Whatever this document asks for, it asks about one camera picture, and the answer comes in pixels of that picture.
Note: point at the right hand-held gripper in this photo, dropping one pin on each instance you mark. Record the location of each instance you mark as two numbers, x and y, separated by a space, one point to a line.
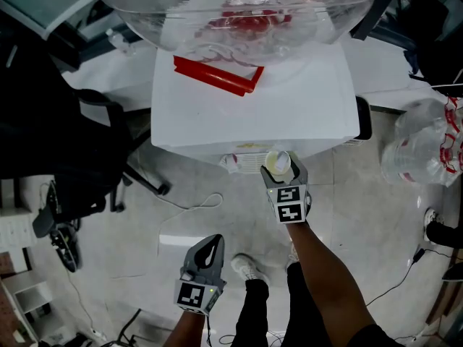
289 204

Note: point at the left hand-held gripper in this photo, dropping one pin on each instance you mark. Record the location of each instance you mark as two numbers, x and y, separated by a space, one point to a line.
195 291

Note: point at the person's right forearm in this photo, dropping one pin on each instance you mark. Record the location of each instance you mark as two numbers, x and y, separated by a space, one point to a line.
325 273

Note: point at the person's left forearm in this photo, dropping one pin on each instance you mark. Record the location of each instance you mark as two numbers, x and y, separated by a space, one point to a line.
186 329

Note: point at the person's left white shoe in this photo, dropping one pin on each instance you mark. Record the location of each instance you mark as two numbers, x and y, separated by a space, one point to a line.
246 266

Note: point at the person's white shoe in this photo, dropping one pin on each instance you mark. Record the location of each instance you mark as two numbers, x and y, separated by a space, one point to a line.
293 257
246 266

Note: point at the person's left leg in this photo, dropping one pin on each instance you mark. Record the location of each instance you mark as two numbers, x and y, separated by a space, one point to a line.
253 316

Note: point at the person's leg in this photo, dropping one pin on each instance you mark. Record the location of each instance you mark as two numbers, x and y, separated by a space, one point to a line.
307 320
253 316

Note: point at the person's right white shoe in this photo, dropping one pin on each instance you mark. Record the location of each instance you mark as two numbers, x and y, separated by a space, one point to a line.
293 257

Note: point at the black rectangular object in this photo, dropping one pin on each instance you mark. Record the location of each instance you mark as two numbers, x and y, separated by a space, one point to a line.
363 118

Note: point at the person's right leg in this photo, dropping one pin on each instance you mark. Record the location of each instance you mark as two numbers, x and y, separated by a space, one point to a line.
307 320

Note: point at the red tray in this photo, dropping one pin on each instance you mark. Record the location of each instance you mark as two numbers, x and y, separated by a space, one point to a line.
217 76

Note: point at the clear plastic bag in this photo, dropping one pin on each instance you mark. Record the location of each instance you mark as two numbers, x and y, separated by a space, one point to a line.
423 146

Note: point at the white open shelf unit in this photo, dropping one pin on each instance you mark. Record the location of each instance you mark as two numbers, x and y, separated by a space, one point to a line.
32 302

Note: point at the clear plastic bowl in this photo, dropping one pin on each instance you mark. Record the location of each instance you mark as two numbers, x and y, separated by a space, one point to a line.
202 16

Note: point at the person's black shirt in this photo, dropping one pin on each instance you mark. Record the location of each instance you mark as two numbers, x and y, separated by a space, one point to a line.
376 338

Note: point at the black office chair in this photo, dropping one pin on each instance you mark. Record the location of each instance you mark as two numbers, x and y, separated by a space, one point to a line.
54 139

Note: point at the black bag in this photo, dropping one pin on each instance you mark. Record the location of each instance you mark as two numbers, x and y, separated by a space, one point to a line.
439 42

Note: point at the small clear plastic bottle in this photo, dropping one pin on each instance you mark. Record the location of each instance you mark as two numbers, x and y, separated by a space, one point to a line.
121 42

